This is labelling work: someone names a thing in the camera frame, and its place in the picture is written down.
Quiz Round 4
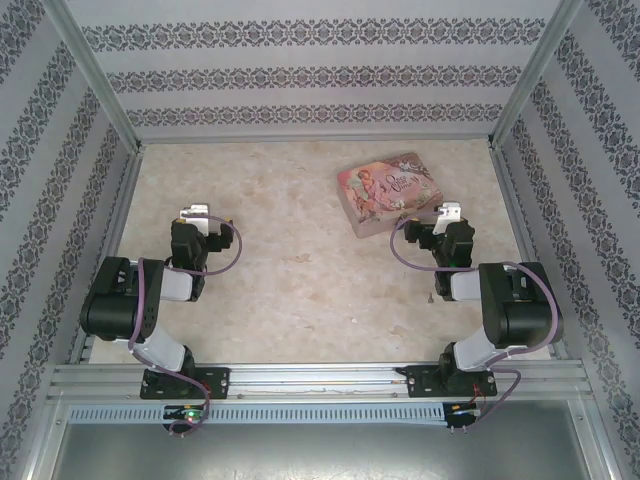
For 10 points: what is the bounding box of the pink illustrated tin box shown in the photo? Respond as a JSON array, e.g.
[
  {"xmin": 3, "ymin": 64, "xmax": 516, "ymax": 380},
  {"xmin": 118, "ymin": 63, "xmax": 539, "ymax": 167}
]
[{"xmin": 335, "ymin": 151, "xmax": 442, "ymax": 240}]

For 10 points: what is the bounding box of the small circuit board green light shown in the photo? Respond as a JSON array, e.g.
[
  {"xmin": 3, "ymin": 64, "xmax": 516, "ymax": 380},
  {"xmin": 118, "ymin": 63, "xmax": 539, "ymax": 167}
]
[{"xmin": 163, "ymin": 405, "xmax": 209, "ymax": 422}]

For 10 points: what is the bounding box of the grey metal sheet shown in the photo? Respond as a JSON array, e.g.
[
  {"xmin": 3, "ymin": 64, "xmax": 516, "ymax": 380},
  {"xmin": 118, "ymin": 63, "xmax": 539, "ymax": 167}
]
[{"xmin": 29, "ymin": 422, "xmax": 614, "ymax": 480}]

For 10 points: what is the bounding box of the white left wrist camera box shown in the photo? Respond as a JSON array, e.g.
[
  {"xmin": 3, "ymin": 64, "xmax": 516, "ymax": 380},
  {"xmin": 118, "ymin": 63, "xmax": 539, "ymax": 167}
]
[{"xmin": 179, "ymin": 201, "xmax": 212, "ymax": 235}]

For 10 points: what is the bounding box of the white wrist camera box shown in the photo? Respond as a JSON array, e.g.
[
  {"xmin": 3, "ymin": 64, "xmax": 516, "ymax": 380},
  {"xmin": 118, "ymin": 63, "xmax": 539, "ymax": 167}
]
[
  {"xmin": 179, "ymin": 201, "xmax": 212, "ymax": 235},
  {"xmin": 432, "ymin": 201, "xmax": 462, "ymax": 235}
]

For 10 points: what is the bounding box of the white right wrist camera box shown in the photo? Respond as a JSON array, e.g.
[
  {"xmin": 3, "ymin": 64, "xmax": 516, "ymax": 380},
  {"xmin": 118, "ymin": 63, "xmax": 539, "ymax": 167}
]
[{"xmin": 432, "ymin": 201, "xmax": 462, "ymax": 235}]

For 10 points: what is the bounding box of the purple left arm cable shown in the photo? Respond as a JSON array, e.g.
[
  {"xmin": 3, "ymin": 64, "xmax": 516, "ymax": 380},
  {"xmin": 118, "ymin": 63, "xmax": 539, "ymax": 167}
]
[{"xmin": 127, "ymin": 212, "xmax": 245, "ymax": 437}]

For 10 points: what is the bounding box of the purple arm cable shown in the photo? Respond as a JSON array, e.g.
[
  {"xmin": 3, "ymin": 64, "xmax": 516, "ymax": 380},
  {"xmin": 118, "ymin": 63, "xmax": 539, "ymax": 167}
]
[
  {"xmin": 127, "ymin": 212, "xmax": 245, "ymax": 437},
  {"xmin": 390, "ymin": 209, "xmax": 562, "ymax": 432}
]

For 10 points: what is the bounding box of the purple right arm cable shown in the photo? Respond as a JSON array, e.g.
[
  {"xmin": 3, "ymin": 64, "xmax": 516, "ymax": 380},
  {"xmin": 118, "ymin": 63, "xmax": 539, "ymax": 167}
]
[{"xmin": 390, "ymin": 209, "xmax": 562, "ymax": 432}]

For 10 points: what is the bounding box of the aluminium side rail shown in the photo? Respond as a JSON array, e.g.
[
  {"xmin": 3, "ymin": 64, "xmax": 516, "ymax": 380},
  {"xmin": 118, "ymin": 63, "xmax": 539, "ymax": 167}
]
[
  {"xmin": 69, "ymin": 144, "xmax": 146, "ymax": 364},
  {"xmin": 485, "ymin": 141, "xmax": 570, "ymax": 360}
]

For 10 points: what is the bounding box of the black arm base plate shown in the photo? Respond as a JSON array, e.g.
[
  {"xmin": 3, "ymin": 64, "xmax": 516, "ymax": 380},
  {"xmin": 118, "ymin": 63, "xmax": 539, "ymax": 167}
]
[
  {"xmin": 402, "ymin": 364, "xmax": 499, "ymax": 400},
  {"xmin": 139, "ymin": 366, "xmax": 232, "ymax": 401}
]

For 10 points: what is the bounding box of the aluminium frame post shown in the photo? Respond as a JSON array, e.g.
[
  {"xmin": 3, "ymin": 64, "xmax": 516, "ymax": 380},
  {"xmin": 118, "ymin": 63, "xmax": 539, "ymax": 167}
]
[
  {"xmin": 489, "ymin": 0, "xmax": 585, "ymax": 149},
  {"xmin": 41, "ymin": 0, "xmax": 143, "ymax": 152}
]

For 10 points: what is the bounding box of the aluminium mounting rail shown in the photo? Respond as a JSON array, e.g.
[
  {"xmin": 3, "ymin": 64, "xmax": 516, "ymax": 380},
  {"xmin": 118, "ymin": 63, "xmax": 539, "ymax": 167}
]
[{"xmin": 47, "ymin": 361, "xmax": 595, "ymax": 402}]

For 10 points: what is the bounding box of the slotted grey cable duct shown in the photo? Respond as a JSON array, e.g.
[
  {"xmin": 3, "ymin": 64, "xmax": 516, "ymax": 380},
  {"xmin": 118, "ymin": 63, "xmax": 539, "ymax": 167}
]
[{"xmin": 67, "ymin": 402, "xmax": 447, "ymax": 427}]

